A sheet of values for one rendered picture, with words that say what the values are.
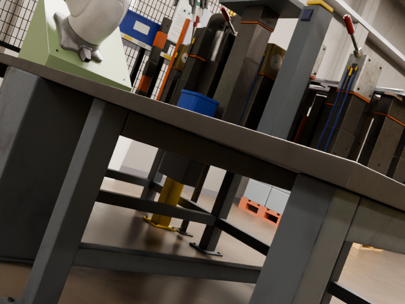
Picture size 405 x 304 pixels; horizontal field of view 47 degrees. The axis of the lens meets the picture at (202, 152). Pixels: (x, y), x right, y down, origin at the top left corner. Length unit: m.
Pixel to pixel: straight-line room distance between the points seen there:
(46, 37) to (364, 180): 1.34
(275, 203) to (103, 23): 4.25
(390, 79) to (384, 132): 7.09
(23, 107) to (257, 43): 0.82
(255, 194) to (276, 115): 4.51
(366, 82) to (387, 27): 6.85
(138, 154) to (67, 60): 3.56
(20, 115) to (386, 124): 1.21
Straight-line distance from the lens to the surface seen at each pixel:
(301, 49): 1.43
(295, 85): 1.42
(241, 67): 1.60
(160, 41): 2.59
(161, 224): 3.20
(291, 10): 1.61
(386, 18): 8.26
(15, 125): 1.72
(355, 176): 0.69
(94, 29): 1.76
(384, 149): 1.59
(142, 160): 5.30
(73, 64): 1.76
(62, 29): 1.83
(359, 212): 0.81
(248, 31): 1.65
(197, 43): 1.95
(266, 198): 5.77
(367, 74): 1.50
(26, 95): 1.72
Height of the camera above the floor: 0.65
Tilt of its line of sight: 1 degrees down
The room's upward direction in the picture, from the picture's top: 21 degrees clockwise
